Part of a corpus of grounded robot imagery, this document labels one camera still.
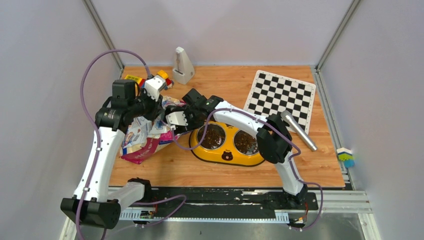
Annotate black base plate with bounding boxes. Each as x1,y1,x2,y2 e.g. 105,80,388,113
141,187,319,219

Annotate colourful pet food bag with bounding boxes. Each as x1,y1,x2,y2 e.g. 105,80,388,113
119,116,173,165

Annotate brown pet food kibble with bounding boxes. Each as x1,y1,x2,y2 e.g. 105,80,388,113
200,122,259,156

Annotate stacked coloured blocks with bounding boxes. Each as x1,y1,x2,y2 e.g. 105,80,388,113
336,147,355,168

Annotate white small box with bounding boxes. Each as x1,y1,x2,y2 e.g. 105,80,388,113
172,46,195,85

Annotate small yellow toy car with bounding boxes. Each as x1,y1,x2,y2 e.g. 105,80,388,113
157,70,174,90

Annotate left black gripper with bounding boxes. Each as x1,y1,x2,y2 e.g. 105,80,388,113
128,87,165,122

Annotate black white checkerboard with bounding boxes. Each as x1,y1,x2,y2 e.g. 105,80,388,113
243,70,316,134

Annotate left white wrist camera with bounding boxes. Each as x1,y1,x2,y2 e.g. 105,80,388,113
144,76,167,102

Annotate silver metal cylinder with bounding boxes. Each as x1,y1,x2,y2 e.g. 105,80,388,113
281,110,318,152

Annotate yellow double pet bowl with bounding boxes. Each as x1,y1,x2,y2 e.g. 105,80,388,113
191,121,265,167

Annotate purple cable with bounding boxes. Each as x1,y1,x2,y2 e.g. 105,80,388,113
74,49,188,240
160,107,324,232

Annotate yellow blue red toy block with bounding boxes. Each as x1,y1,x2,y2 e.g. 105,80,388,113
124,74,146,88

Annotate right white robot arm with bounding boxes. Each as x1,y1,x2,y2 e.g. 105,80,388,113
182,88,308,209

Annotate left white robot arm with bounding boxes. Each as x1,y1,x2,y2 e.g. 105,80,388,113
60,77,167,229

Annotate aluminium rail frame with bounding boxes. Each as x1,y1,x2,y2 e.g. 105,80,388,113
59,186,382,240

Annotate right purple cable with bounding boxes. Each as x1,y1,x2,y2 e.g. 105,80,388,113
160,107,324,232

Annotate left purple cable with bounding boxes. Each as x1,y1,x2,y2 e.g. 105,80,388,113
74,49,188,240

